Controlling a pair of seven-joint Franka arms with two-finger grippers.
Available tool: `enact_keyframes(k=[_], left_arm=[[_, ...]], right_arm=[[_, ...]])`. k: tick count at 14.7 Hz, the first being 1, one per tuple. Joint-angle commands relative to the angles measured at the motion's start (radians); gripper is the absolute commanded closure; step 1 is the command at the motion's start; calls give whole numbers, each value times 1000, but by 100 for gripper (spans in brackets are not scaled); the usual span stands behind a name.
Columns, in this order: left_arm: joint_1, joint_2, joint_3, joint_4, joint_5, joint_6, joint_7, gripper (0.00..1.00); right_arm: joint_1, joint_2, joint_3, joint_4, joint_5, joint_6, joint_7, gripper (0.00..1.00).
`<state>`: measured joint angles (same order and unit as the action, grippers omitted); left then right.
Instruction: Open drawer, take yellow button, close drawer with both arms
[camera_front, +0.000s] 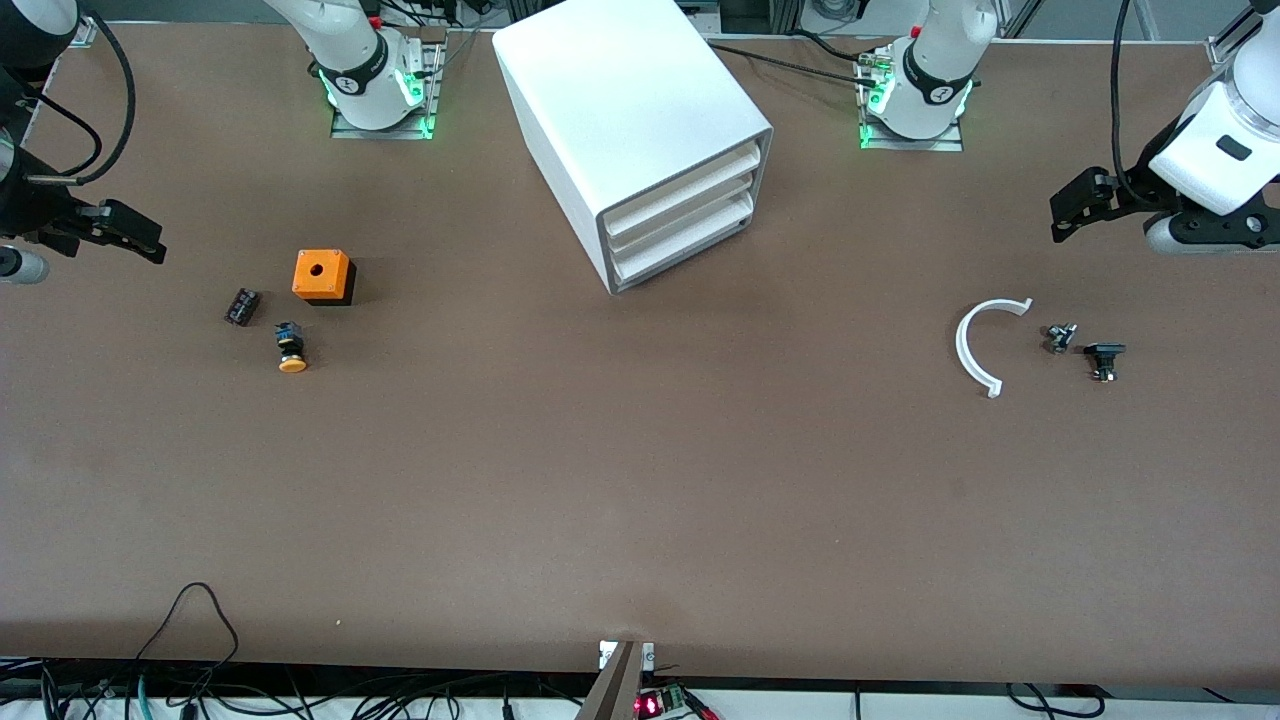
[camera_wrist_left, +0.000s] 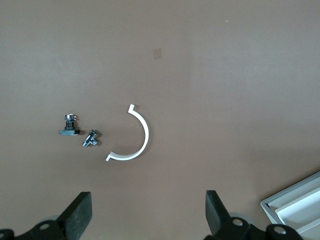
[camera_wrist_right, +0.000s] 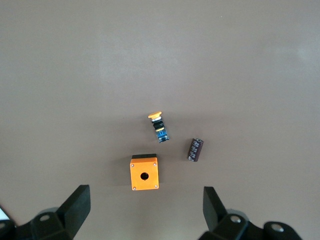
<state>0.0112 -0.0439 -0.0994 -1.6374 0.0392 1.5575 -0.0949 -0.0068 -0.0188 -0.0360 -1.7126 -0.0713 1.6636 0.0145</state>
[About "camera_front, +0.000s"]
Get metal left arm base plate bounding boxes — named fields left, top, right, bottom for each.
left=858, top=45, right=966, bottom=153

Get white curved plastic arc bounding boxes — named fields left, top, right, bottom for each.
left=955, top=297, right=1033, bottom=399

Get circuit board with red light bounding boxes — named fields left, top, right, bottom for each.
left=635, top=685, right=716, bottom=720

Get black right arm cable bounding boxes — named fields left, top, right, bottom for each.
left=20, top=88, right=104, bottom=181
left=25, top=10, right=137, bottom=187

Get black cable behind cabinet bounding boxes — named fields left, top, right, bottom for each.
left=705, top=40, right=886, bottom=91

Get orange push button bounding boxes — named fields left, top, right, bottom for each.
left=275, top=321, right=310, bottom=374

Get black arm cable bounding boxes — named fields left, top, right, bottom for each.
left=25, top=10, right=137, bottom=187
left=1109, top=0, right=1141, bottom=206
left=20, top=88, right=104, bottom=181

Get black cable under table edge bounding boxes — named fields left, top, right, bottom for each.
left=1005, top=683, right=1101, bottom=719

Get black looped table cable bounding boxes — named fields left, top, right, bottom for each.
left=135, top=582, right=241, bottom=691

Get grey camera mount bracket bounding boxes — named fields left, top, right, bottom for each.
left=575, top=640, right=656, bottom=720

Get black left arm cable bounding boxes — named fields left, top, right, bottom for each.
left=1109, top=0, right=1141, bottom=206

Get orange box with hole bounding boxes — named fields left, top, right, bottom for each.
left=292, top=249, right=357, bottom=307

